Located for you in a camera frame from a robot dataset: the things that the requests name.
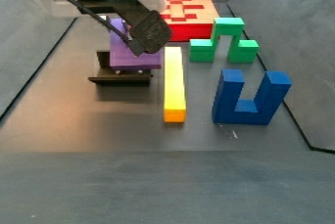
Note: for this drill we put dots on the purple U-shaped block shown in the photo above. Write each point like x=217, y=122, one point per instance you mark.
x=123, y=59

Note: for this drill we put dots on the red puzzle board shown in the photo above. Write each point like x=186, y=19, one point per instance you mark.
x=188, y=18

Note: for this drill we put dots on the black angle fixture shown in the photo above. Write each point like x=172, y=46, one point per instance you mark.
x=112, y=76

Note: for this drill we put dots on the green stepped block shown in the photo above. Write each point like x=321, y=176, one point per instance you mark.
x=242, y=49

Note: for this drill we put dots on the yellow long bar block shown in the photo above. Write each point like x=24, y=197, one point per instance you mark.
x=174, y=95

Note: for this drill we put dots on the blue U-shaped block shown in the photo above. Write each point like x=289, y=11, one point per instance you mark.
x=233, y=110

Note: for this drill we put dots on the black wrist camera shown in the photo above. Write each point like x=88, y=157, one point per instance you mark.
x=148, y=30

